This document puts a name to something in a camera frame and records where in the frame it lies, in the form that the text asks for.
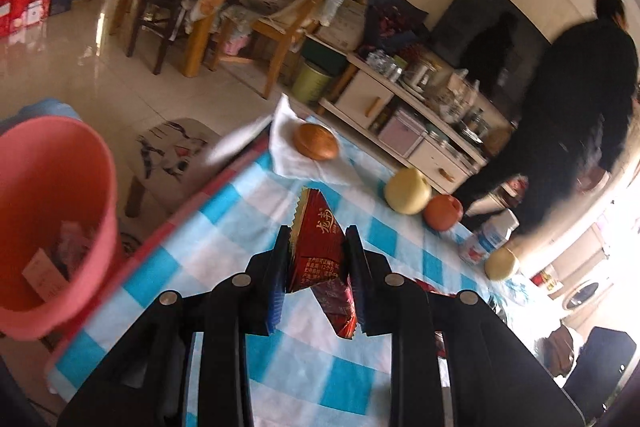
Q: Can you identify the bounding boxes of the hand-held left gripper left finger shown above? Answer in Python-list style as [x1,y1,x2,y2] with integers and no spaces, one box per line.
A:
[56,224,293,427]

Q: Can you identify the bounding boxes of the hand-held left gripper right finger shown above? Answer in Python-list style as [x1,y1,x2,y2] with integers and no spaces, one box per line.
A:
[344,224,586,427]

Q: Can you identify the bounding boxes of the red snack wrapper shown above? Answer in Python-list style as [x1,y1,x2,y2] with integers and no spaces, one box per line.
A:
[414,278,448,360]
[286,187,360,340]

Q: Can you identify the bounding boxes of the pink plastic bucket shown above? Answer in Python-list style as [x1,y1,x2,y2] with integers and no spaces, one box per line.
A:
[0,116,121,340]

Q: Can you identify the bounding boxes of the blue checked tablecloth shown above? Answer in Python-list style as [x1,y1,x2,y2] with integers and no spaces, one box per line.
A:
[47,142,566,427]

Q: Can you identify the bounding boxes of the orange round fruit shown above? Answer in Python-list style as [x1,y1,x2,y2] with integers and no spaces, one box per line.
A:
[424,194,463,232]

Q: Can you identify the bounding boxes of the large yellow pear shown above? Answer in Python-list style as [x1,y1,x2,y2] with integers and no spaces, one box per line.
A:
[384,167,432,214]

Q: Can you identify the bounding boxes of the white plastic bottle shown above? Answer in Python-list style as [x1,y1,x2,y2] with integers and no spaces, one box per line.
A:
[459,208,520,265]

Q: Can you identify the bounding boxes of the small yellow pear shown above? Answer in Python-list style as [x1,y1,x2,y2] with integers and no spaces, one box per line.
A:
[485,248,520,282]

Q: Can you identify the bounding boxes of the white paper napkin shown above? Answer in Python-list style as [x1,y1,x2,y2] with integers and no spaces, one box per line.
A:
[205,94,363,185]

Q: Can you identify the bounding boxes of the pink storage box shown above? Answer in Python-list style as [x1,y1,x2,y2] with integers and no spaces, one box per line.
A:
[377,107,426,158]

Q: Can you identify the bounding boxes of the cat print stool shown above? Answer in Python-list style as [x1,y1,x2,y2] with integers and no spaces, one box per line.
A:
[125,117,221,218]

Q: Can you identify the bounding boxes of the brown bag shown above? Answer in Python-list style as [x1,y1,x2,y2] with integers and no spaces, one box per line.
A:
[542,324,576,378]

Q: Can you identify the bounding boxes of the white television cabinet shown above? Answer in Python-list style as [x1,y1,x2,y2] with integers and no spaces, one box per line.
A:
[317,52,516,195]

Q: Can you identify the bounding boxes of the green waste bin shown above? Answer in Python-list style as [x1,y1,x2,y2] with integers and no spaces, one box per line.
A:
[292,61,333,104]

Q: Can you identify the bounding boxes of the row of jars and bottles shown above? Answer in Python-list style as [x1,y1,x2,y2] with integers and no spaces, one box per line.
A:
[365,47,511,142]

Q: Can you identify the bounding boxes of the pale paper scrap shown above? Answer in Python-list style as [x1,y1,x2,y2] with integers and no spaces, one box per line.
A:
[22,249,71,303]

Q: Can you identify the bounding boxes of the black chair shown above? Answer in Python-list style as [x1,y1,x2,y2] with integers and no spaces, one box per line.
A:
[565,327,638,408]

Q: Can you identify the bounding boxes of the dark green box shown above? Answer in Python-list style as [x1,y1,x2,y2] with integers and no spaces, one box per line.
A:
[300,38,351,75]

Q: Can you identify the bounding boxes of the wooden dining table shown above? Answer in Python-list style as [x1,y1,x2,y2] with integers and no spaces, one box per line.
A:
[182,0,311,80]

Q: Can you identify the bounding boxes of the light wooden chair with cushion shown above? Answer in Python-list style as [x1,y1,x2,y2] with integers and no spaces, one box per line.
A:
[207,0,358,100]

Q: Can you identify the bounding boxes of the white cardboard box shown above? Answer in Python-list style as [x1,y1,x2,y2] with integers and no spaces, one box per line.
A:
[320,0,368,50]

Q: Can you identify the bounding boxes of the dark blue flower bouquet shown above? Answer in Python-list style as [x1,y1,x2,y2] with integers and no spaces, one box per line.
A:
[362,0,430,52]

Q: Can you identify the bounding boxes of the black television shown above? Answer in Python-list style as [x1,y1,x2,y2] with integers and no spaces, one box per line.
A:
[430,0,556,118]

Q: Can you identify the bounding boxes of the blue plastic stool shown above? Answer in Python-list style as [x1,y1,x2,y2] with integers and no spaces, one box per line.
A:
[0,99,76,132]

